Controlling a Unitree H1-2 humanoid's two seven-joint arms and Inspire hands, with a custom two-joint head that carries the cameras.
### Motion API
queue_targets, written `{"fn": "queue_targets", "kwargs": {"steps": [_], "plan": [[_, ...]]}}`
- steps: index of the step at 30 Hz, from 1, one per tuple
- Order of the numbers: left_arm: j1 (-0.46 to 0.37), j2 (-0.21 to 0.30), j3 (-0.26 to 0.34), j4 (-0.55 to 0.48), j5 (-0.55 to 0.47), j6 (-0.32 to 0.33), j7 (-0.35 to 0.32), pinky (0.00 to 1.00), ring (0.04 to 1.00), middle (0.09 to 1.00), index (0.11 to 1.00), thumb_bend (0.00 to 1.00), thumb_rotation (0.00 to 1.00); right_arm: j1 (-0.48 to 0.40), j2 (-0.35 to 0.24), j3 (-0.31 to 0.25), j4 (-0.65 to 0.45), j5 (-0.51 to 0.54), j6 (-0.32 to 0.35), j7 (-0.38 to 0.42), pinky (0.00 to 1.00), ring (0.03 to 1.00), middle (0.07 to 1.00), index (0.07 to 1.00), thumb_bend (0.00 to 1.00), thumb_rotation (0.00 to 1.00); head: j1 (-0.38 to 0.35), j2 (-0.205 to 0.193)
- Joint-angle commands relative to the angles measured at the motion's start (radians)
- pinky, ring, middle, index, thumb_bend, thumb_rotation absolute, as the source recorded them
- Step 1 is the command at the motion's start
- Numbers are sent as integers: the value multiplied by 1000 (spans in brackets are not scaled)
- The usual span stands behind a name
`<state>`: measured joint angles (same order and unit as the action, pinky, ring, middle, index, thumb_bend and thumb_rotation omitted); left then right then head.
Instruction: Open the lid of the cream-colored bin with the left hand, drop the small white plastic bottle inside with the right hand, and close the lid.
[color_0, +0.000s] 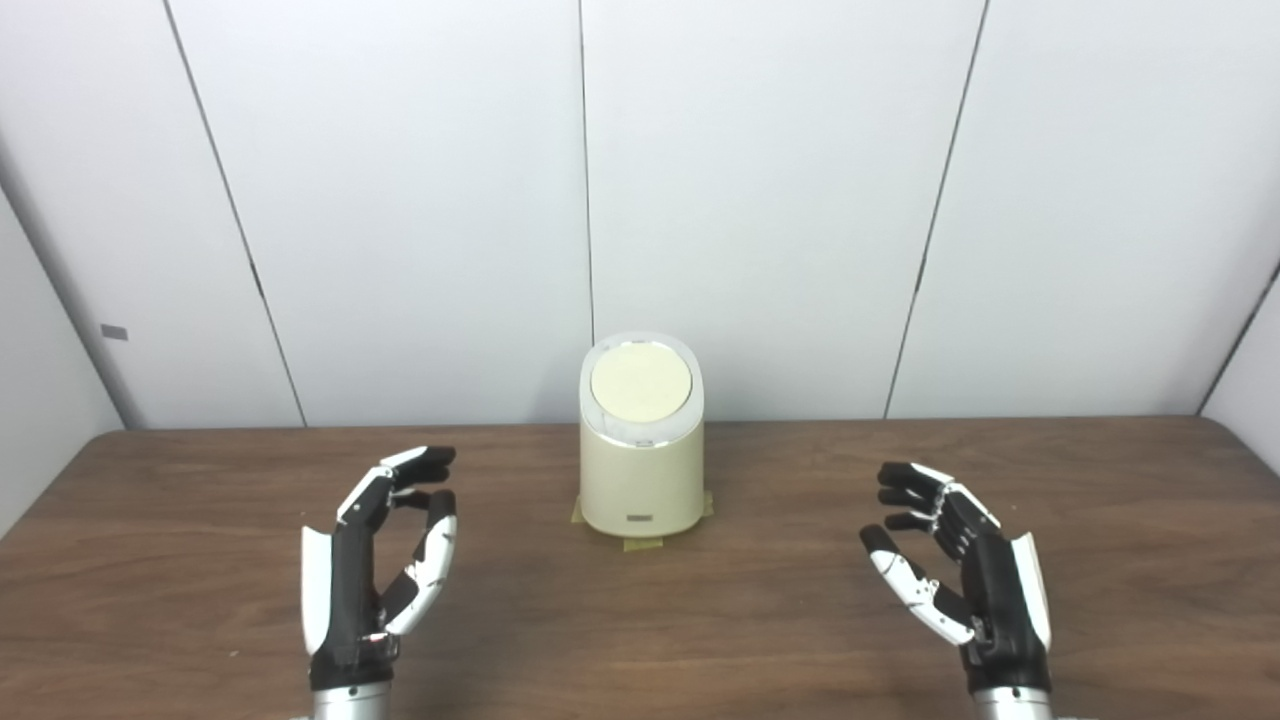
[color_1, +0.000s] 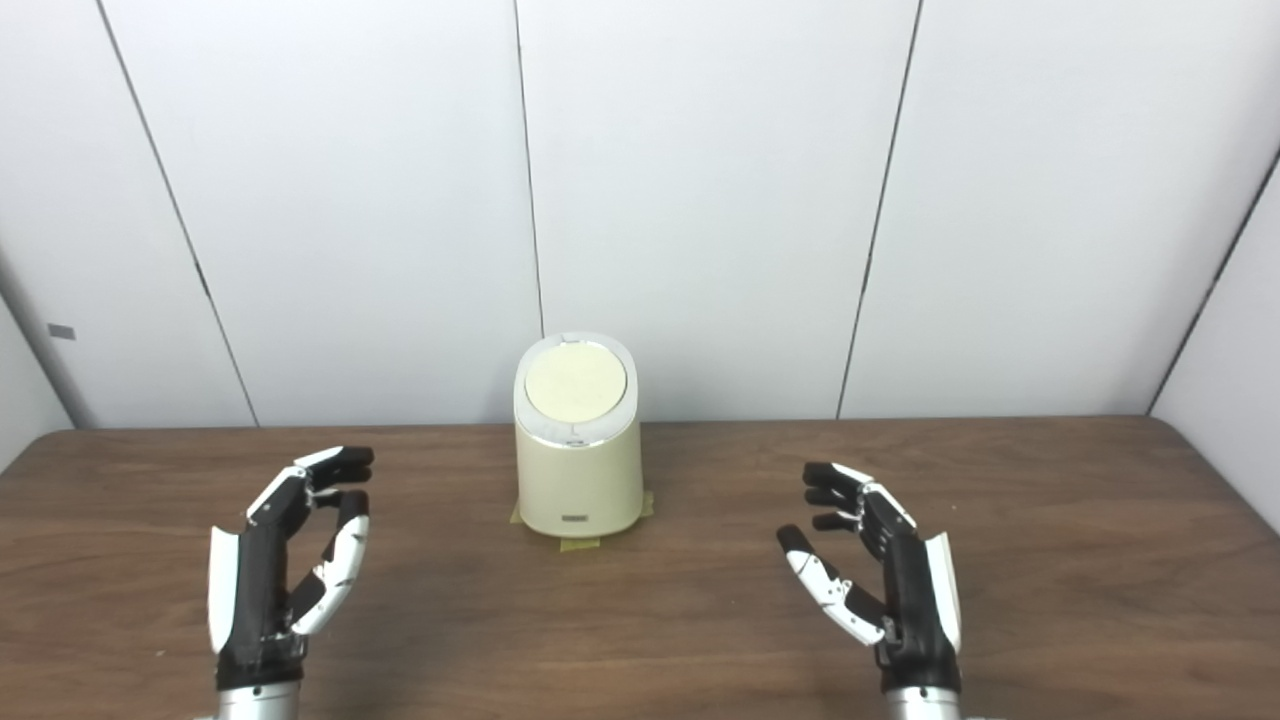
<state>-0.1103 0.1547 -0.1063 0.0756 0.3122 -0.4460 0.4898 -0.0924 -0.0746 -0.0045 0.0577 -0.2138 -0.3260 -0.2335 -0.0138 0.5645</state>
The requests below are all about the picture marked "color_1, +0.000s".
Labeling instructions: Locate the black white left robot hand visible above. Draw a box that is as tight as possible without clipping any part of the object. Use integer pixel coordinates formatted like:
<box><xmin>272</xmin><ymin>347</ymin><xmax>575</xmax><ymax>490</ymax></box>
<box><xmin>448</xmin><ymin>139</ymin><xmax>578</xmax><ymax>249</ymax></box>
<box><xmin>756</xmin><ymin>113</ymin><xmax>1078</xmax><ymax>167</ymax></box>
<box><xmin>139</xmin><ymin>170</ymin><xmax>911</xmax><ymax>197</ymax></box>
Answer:
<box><xmin>207</xmin><ymin>446</ymin><xmax>376</xmax><ymax>691</ymax></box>

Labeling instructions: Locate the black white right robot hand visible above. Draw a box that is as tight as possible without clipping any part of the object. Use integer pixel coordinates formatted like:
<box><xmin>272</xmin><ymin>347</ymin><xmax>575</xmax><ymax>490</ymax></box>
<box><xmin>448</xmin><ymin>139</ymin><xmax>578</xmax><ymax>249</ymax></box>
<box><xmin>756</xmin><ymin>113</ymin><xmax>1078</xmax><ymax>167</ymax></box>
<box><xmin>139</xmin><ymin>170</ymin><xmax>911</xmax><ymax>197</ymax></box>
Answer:
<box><xmin>777</xmin><ymin>461</ymin><xmax>963</xmax><ymax>693</ymax></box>

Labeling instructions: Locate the cream round bin lid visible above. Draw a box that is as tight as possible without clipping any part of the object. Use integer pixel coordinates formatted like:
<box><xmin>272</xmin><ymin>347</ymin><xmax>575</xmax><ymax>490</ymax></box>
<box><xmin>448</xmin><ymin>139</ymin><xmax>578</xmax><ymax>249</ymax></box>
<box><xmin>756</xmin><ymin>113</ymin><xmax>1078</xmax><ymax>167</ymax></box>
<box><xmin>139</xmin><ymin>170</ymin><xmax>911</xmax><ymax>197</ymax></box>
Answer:
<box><xmin>524</xmin><ymin>343</ymin><xmax>629</xmax><ymax>423</ymax></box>

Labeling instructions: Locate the cream-colored bin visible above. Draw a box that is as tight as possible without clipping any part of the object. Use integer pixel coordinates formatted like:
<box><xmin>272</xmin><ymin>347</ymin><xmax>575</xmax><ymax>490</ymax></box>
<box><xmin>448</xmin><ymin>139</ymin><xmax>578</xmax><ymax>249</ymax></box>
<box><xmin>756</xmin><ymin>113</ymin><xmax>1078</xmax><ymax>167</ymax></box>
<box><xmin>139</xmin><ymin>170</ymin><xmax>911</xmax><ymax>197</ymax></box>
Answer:
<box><xmin>513</xmin><ymin>332</ymin><xmax>644</xmax><ymax>539</ymax></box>

